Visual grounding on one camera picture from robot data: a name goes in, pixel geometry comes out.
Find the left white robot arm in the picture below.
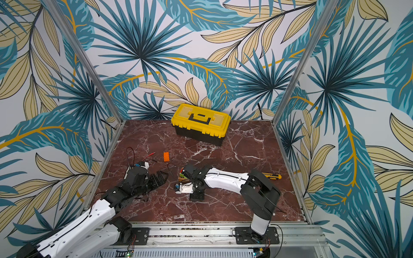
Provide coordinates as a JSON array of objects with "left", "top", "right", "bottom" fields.
[{"left": 16, "top": 166, "right": 168, "bottom": 258}]

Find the yellow utility knife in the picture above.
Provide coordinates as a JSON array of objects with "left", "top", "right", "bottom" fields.
[{"left": 263, "top": 173, "right": 282, "bottom": 180}]

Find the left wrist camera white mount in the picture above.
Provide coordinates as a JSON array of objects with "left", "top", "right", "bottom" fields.
[{"left": 134, "top": 161, "right": 149, "bottom": 170}]

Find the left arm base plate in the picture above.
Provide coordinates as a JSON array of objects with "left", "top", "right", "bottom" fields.
[{"left": 120, "top": 227, "right": 150, "bottom": 246}]

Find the orange 2x4 brick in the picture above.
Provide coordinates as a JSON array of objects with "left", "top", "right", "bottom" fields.
[{"left": 163, "top": 152, "right": 170, "bottom": 162}]

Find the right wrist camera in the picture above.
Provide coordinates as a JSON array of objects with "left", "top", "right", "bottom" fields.
[{"left": 174, "top": 183, "right": 194, "bottom": 194}]

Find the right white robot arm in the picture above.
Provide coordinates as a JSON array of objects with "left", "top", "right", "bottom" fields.
[{"left": 182, "top": 164, "right": 281, "bottom": 237}]

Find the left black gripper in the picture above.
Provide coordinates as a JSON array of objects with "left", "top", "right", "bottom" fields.
[{"left": 133, "top": 170, "right": 169, "bottom": 198}]

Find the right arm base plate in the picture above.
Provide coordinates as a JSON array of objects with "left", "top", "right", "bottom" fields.
[{"left": 232, "top": 227, "right": 280, "bottom": 245}]

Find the yellow black toolbox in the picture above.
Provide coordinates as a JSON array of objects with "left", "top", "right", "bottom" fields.
[{"left": 171, "top": 104, "right": 231, "bottom": 146}]

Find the black probe cable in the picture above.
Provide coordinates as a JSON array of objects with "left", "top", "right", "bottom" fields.
[{"left": 125, "top": 146, "right": 136, "bottom": 168}]

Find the aluminium front rail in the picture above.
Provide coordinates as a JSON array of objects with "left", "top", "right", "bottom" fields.
[{"left": 132, "top": 221, "right": 332, "bottom": 258}]

